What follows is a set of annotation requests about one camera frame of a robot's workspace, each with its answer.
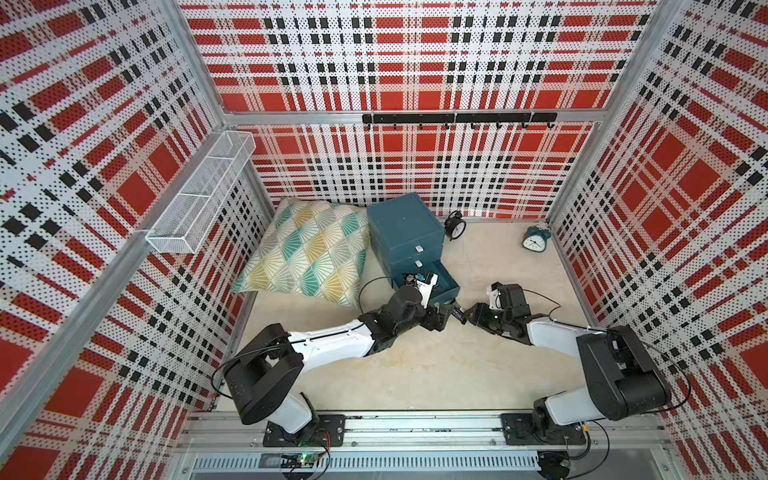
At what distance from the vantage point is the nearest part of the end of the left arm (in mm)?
732

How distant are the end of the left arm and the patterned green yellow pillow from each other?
0.27 metres

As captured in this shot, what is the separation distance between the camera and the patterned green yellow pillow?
92cm
